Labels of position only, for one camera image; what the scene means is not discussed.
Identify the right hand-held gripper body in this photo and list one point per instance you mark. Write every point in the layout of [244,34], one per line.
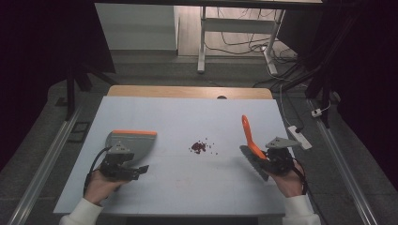
[280,156]

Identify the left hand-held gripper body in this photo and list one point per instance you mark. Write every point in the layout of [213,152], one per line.
[117,156]

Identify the grey dustpan with orange edge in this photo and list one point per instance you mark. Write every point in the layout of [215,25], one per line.
[137,146]

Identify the pile of mixed beans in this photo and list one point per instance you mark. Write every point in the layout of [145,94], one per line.
[199,146]

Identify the person's right hand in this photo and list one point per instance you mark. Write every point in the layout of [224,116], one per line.
[287,182]

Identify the person's left hand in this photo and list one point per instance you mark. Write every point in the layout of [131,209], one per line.
[100,187]

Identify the white power strip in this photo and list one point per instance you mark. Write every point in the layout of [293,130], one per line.
[299,137]

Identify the white table mat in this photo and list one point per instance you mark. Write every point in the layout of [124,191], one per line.
[187,184]

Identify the small white adapter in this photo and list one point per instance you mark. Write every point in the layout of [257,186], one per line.
[316,112]

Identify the black metal stand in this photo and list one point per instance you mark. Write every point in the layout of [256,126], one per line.
[322,90]

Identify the black tripod stand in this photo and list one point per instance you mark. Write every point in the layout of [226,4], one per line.
[71,90]

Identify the wooden table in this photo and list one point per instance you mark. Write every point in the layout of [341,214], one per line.
[187,92]

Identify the black rectangular floor frame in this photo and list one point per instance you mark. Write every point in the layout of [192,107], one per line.
[79,132]

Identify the aluminium rail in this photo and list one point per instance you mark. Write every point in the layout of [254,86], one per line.
[47,165]
[344,165]

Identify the white desk frame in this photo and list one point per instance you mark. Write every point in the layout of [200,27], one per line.
[237,25]

